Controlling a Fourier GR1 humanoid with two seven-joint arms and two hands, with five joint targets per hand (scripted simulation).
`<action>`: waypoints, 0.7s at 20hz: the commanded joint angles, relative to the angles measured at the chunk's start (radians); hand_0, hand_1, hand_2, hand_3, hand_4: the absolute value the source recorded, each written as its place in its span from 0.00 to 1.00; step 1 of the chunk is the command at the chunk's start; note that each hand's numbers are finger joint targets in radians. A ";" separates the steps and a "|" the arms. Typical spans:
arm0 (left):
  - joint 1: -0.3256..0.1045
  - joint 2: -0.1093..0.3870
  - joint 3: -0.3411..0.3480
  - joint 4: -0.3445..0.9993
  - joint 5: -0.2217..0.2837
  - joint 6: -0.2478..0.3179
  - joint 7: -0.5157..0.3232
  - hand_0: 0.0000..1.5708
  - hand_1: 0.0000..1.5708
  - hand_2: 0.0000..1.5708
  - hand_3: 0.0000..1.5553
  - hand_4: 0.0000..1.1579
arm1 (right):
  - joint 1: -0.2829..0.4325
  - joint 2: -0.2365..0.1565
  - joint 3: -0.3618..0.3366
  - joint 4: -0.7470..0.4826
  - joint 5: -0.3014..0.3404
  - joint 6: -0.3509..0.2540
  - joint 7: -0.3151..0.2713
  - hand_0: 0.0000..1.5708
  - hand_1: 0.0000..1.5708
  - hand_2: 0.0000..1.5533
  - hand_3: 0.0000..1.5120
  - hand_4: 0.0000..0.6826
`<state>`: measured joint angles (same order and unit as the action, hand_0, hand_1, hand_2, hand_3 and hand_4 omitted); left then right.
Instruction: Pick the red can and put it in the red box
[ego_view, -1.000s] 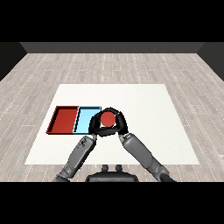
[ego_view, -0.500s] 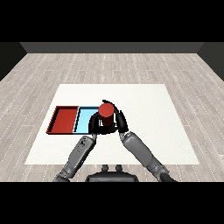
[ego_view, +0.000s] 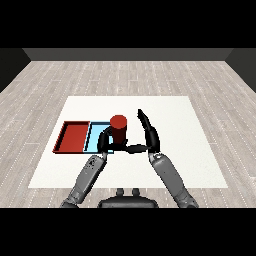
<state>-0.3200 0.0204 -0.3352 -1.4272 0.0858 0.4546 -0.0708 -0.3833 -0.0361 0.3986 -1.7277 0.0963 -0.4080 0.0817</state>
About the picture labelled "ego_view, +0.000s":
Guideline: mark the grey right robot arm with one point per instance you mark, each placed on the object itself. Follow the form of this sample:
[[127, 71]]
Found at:
[[171, 178]]

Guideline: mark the small red can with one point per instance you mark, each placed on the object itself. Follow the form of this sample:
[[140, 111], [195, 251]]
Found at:
[[119, 128]]

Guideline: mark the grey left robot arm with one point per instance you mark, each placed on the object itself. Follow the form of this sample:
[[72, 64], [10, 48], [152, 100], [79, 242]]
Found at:
[[86, 180]]

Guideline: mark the dark grey robot body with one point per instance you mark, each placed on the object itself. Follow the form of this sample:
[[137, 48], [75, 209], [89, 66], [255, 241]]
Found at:
[[127, 201]]

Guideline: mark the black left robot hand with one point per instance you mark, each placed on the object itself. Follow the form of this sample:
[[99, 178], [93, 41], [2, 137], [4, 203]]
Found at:
[[103, 140]]

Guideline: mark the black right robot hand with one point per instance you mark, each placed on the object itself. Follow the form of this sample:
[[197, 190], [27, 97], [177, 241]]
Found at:
[[152, 137]]

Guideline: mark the shallow red open box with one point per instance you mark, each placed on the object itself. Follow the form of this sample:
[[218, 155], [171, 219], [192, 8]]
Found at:
[[72, 136]]

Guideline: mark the shallow light blue open box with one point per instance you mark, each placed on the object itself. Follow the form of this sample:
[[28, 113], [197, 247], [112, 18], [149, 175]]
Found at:
[[95, 136]]

